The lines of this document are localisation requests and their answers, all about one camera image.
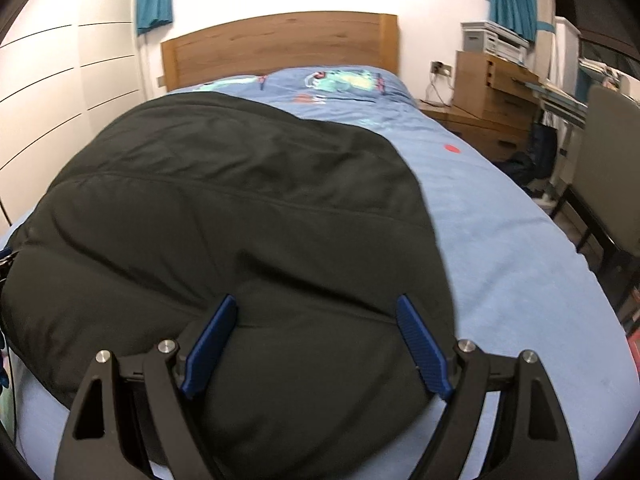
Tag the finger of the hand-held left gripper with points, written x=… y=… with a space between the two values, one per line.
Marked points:
x=2 y=360

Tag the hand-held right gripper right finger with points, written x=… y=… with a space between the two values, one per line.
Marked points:
x=422 y=345

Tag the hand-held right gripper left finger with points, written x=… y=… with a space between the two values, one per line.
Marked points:
x=212 y=340

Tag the black hooded puffer jacket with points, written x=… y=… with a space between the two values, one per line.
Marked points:
x=225 y=220

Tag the bed with blue sheet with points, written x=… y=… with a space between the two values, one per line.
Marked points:
x=500 y=260

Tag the wooden nightstand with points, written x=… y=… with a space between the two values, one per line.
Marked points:
x=495 y=135

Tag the beige chair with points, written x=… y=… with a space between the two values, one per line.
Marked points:
x=610 y=160

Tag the wooden drawer cabinet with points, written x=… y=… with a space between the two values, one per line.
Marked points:
x=475 y=85

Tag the white wardrobe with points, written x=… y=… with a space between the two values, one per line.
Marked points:
x=60 y=85

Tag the white desk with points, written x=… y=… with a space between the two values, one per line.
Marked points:
x=562 y=100

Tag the wooden headboard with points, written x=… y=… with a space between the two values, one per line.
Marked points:
x=280 y=45

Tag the grey printer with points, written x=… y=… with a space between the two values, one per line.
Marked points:
x=487 y=40

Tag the red stool frame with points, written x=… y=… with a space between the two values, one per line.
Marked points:
x=634 y=345

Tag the wall socket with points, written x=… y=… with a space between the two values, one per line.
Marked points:
x=442 y=68

